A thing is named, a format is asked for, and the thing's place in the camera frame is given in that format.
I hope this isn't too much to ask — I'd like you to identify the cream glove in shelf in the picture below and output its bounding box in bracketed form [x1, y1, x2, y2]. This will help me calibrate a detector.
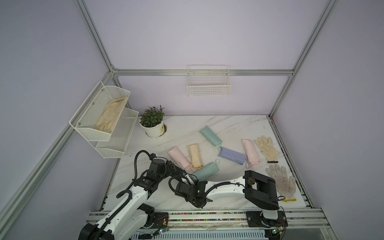
[94, 97, 128, 134]

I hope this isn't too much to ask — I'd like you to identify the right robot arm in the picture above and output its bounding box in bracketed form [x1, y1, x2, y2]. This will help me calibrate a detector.
[169, 170, 288, 230]

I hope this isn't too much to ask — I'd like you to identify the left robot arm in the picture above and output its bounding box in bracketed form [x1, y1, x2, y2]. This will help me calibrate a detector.
[79, 150, 187, 240]

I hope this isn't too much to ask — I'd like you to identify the pink umbrella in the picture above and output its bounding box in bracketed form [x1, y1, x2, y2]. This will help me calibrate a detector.
[242, 139, 261, 171]
[168, 147, 196, 174]

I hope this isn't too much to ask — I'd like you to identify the cream work glove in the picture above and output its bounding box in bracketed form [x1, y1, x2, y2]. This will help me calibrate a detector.
[254, 136, 279, 163]

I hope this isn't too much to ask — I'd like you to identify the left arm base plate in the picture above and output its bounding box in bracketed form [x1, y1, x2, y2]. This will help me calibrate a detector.
[143, 212, 169, 229]

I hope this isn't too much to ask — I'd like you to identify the green umbrella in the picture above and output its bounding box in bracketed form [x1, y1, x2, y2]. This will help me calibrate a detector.
[199, 126, 222, 148]
[189, 159, 220, 182]

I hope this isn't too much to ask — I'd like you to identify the green umbrella near front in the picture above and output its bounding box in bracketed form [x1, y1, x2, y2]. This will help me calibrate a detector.
[189, 159, 220, 182]

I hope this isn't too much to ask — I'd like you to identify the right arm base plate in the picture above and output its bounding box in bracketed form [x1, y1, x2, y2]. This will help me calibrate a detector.
[246, 211, 288, 229]

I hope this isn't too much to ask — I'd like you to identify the yellow umbrella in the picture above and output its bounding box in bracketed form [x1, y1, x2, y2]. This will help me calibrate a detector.
[187, 144, 203, 170]

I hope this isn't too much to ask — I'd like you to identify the aluminium rail frame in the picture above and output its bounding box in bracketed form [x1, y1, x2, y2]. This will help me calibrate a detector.
[86, 207, 337, 240]

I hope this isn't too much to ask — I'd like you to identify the green umbrella at back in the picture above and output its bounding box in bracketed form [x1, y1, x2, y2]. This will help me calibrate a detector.
[199, 126, 222, 148]

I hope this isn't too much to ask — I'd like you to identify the potted green plant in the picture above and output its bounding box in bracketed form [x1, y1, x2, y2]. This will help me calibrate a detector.
[140, 105, 166, 138]

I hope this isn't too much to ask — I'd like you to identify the white tiered mesh shelf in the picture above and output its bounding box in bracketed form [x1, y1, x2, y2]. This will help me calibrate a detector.
[69, 82, 139, 159]

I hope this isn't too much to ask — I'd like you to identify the white speckled work glove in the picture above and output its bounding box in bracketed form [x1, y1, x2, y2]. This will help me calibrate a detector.
[266, 164, 297, 202]

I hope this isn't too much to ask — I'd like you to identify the purple umbrella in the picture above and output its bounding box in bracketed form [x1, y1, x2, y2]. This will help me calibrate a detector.
[219, 147, 247, 165]

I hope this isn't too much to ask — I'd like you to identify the white wire wall basket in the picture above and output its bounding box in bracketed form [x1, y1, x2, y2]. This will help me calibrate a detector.
[187, 65, 232, 97]

